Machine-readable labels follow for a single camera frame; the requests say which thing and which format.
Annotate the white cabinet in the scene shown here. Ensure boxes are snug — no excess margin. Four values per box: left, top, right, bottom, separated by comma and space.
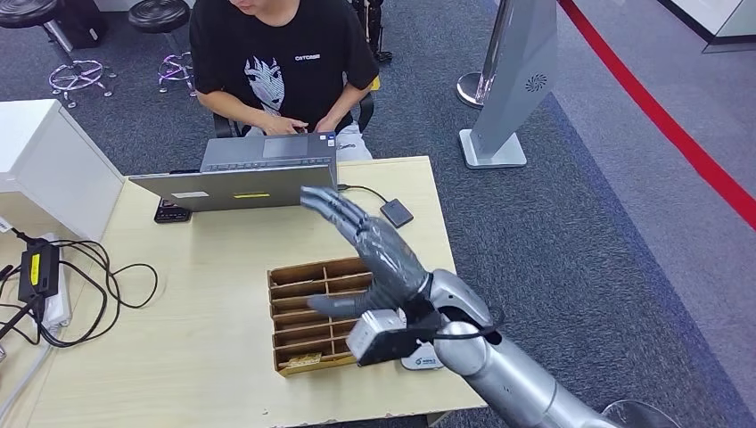
0, 99, 125, 243

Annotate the person's right hand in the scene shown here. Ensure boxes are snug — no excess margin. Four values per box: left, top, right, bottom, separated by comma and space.
259, 115, 309, 137

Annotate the red floor tape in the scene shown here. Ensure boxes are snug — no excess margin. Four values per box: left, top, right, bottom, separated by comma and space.
557, 0, 756, 233

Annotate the brown wooden card organiser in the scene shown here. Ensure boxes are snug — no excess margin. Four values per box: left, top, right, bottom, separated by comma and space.
267, 255, 391, 378

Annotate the grey kiosk stand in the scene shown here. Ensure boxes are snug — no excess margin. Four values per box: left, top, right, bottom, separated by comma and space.
458, 0, 559, 170

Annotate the black cable tangle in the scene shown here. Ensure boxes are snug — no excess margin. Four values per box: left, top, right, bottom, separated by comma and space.
0, 226, 160, 350

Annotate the black phone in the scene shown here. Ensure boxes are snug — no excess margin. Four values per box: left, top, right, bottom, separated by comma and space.
153, 197, 193, 225

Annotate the grey laptop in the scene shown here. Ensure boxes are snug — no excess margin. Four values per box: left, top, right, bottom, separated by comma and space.
128, 130, 340, 214

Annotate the black power adapter yellow label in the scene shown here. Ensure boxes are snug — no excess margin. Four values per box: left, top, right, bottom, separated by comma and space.
17, 243, 62, 305

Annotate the person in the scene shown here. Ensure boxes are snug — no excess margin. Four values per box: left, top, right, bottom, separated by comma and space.
188, 0, 381, 163

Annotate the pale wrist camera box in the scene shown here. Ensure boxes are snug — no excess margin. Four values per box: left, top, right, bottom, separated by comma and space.
345, 309, 441, 368

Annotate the black tripod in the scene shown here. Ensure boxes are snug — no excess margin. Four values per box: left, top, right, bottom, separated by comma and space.
351, 0, 394, 63

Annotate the dark grey external drive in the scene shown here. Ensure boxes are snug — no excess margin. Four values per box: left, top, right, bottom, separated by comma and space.
379, 198, 415, 229

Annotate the black drive cable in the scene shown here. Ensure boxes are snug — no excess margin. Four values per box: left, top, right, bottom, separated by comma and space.
337, 184, 390, 205

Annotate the gold room key card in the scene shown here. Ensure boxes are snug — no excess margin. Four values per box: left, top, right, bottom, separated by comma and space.
284, 352, 323, 370

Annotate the black bag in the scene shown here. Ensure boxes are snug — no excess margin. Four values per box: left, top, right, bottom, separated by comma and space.
55, 0, 110, 50

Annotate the white counter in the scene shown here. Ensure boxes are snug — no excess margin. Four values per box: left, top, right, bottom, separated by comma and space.
658, 0, 756, 55

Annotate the chrome stanchion post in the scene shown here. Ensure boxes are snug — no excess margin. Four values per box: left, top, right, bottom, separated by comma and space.
456, 0, 515, 111

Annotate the white power strip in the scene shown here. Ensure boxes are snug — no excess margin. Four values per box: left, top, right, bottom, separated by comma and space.
35, 233, 73, 329

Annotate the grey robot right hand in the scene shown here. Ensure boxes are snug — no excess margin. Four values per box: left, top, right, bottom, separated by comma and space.
299, 185, 431, 320

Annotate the white card reader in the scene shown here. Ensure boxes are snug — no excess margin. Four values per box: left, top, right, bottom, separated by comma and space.
400, 307, 445, 372

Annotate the black stool chrome base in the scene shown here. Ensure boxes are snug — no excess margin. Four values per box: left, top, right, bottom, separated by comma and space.
127, 0, 199, 97
0, 0, 118, 111

